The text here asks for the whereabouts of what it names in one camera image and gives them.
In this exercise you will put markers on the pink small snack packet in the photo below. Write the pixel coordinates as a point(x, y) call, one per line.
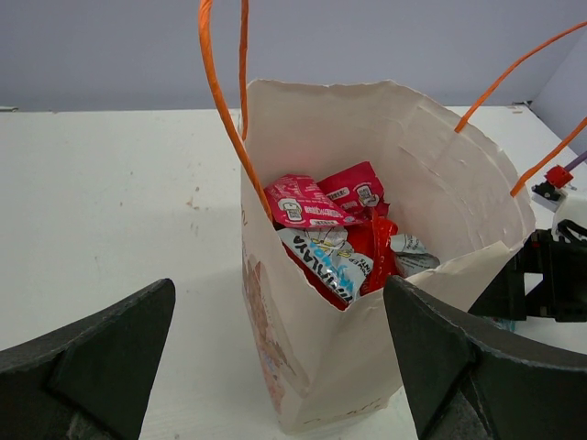
point(356, 190)

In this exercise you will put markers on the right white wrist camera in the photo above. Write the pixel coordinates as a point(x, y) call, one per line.
point(567, 204)

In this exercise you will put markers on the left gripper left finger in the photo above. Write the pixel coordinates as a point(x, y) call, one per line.
point(90, 379)

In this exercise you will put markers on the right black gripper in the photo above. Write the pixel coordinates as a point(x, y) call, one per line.
point(558, 255)

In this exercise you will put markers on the green Fox's mint bag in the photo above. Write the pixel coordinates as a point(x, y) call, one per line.
point(505, 324)

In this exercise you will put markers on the silver blue snack packet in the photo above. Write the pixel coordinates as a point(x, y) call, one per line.
point(411, 256)

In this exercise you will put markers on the red pink snack packet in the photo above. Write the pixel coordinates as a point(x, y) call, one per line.
point(297, 202)

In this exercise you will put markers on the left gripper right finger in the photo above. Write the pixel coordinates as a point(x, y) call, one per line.
point(465, 378)

